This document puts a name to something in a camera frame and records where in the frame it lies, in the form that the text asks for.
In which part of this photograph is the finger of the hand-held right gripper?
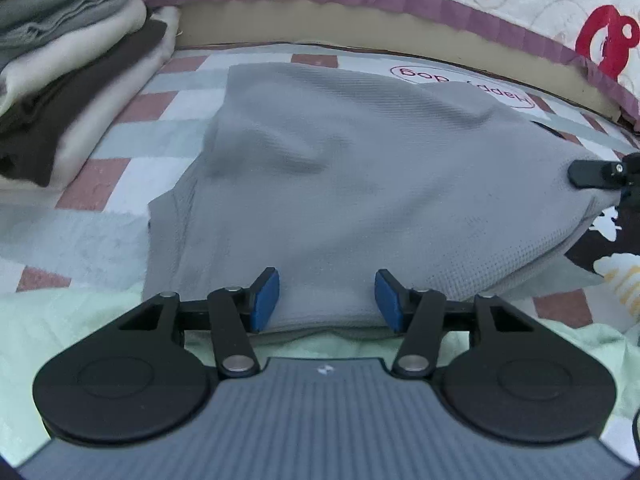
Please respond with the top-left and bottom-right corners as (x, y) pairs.
(568, 159), (626, 190)

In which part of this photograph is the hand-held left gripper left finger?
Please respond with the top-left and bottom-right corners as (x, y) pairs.
(119, 267), (281, 378)

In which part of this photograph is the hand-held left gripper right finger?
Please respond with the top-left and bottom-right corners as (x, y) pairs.
(375, 269), (536, 378)

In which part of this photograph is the grey knit garment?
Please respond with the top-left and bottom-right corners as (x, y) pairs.
(142, 62), (621, 333)

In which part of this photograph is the stack of folded clothes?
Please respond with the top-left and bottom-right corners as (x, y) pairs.
(0, 0), (181, 191)

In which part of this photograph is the checkered floor mat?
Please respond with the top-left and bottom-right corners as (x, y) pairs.
(0, 42), (640, 331)

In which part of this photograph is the light green blanket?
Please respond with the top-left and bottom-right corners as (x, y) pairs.
(0, 280), (640, 471)

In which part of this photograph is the beige bed base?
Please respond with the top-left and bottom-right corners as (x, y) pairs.
(175, 0), (631, 121)

